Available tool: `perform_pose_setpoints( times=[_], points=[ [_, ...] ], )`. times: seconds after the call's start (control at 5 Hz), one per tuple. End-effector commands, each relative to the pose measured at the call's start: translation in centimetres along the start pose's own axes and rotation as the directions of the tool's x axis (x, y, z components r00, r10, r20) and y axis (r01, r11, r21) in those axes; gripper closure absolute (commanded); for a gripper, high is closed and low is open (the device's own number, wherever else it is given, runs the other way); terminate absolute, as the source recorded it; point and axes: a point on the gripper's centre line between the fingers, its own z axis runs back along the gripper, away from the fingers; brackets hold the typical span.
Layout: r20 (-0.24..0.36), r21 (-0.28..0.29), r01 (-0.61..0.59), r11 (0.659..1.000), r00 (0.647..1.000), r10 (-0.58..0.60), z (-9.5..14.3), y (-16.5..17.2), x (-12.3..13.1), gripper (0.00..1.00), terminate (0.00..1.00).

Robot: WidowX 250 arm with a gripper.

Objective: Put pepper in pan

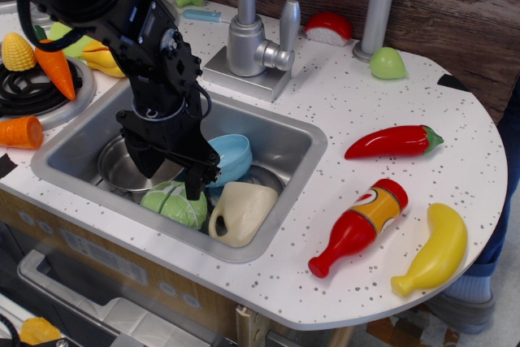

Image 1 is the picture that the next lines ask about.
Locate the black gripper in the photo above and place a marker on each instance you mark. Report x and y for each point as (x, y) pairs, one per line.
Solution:
(177, 137)

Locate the red toy chili pepper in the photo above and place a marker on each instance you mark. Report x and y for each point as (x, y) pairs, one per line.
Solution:
(404, 140)

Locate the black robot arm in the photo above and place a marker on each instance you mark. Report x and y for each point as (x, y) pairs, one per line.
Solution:
(168, 103)

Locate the yellow toy bell pepper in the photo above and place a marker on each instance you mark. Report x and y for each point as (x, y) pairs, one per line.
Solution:
(99, 57)

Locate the green toy cabbage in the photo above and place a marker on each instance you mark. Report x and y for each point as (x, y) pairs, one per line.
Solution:
(170, 200)

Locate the stainless steel pot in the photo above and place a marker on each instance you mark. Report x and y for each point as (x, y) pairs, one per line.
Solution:
(118, 170)

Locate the light blue bowl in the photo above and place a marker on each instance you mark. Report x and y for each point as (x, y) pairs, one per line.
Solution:
(235, 158)

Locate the cream toy mug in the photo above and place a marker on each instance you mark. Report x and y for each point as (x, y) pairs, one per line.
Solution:
(240, 212)

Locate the silver sink basin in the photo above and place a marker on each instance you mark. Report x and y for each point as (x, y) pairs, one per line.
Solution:
(289, 148)

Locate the silver toy faucet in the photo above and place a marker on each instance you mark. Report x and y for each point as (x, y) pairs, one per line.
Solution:
(250, 63)

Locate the orange toy carrot piece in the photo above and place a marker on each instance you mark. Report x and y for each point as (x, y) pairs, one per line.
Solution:
(24, 132)

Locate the toy oven door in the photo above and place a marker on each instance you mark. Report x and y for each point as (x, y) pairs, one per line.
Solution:
(94, 309)

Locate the black tape piece left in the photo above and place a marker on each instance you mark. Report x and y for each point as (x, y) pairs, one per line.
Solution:
(6, 165)

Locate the black tape piece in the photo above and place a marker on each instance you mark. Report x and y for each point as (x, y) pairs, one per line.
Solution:
(6, 165)
(452, 82)

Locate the front left stove burner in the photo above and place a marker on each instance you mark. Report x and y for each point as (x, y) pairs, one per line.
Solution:
(31, 92)

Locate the yellow toy corn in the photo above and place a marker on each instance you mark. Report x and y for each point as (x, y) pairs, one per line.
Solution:
(17, 54)

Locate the red toy ketchup bottle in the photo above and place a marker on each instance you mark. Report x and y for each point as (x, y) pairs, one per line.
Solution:
(358, 227)

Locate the grey stove knob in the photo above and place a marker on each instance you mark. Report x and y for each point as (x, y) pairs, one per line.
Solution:
(39, 18)

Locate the yellow toy on floor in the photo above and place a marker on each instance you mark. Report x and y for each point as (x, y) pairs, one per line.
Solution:
(35, 331)

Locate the red white toy sushi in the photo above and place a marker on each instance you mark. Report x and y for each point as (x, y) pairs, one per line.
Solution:
(330, 28)

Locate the green toy pear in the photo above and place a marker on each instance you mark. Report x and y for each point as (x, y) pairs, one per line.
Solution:
(387, 64)

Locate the yellow toy banana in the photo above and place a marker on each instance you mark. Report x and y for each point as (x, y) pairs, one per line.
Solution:
(438, 260)

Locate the black tape piece right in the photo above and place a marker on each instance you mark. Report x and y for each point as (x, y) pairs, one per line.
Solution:
(452, 82)

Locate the grey vertical pole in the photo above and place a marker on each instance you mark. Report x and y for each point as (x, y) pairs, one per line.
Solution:
(377, 16)

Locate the grey shoe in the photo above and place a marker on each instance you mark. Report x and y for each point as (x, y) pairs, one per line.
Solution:
(466, 306)

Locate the blue toy knife handle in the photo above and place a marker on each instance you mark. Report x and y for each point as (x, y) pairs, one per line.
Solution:
(206, 16)

